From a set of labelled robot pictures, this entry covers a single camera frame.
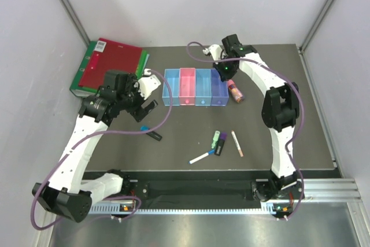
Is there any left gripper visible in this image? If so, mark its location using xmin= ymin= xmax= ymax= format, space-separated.
xmin=117 ymin=73 xmax=157 ymax=121

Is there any purple plastic drawer box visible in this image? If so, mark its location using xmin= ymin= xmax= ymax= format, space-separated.
xmin=211 ymin=69 xmax=229 ymax=106

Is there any blue end drawer box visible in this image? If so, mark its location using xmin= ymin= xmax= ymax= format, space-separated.
xmin=162 ymin=69 xmax=180 ymax=106

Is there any pink-capped marker tube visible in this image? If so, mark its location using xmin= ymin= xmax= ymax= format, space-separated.
xmin=227 ymin=79 xmax=244 ymax=103

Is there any light blue drawer box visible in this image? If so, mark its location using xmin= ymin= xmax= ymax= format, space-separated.
xmin=195 ymin=69 xmax=212 ymax=106

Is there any pink plastic drawer box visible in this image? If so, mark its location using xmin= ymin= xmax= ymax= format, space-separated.
xmin=179 ymin=68 xmax=195 ymax=105

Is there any red ring binder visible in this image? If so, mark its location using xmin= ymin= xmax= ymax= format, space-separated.
xmin=79 ymin=38 xmax=147 ymax=89

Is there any green ring binder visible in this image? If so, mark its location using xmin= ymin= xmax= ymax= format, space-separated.
xmin=69 ymin=38 xmax=149 ymax=98

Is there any light green highlighter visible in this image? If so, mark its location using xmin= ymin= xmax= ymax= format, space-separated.
xmin=211 ymin=130 xmax=220 ymax=149

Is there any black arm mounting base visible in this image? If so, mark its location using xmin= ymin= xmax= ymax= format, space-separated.
xmin=80 ymin=170 xmax=306 ymax=209

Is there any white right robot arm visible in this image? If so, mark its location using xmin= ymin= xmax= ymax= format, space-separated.
xmin=208 ymin=34 xmax=299 ymax=201

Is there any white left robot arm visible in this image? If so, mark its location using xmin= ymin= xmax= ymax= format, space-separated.
xmin=31 ymin=69 xmax=161 ymax=224

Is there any blue-capped black highlighter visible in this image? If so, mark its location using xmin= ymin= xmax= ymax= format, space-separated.
xmin=140 ymin=126 xmax=162 ymax=141

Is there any white blue-capped marker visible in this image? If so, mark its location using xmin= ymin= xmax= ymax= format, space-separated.
xmin=188 ymin=150 xmax=214 ymax=164

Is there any purple-capped black highlighter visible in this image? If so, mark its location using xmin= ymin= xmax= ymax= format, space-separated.
xmin=214 ymin=132 xmax=227 ymax=156

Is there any white pink marker pen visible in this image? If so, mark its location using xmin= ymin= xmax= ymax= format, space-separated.
xmin=231 ymin=130 xmax=244 ymax=157

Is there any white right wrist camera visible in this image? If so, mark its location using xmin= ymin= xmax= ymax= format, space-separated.
xmin=202 ymin=44 xmax=223 ymax=61

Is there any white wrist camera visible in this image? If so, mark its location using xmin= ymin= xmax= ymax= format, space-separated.
xmin=202 ymin=44 xmax=223 ymax=61
xmin=138 ymin=68 xmax=161 ymax=100

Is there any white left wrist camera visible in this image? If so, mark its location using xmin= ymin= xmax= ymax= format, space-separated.
xmin=138 ymin=68 xmax=161 ymax=100

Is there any aluminium frame post right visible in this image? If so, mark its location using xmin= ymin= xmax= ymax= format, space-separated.
xmin=298 ymin=0 xmax=336 ymax=55

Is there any aluminium frame post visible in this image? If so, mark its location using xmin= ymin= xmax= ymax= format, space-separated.
xmin=59 ymin=0 xmax=91 ymax=47
xmin=298 ymin=0 xmax=336 ymax=55

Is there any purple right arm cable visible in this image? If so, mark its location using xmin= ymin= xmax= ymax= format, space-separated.
xmin=186 ymin=41 xmax=306 ymax=221

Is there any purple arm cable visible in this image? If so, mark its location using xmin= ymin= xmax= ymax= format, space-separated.
xmin=31 ymin=69 xmax=173 ymax=231
xmin=186 ymin=41 xmax=306 ymax=221

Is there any grey slotted cable duct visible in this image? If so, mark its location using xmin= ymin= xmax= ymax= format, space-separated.
xmin=88 ymin=201 xmax=276 ymax=215

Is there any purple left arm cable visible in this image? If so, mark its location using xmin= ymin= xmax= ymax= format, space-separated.
xmin=31 ymin=69 xmax=173 ymax=231

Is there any aluminium frame post left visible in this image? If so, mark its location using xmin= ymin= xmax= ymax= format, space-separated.
xmin=59 ymin=0 xmax=91 ymax=47

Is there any aluminium front rail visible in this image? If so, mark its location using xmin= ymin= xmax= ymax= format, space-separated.
xmin=34 ymin=177 xmax=364 ymax=247

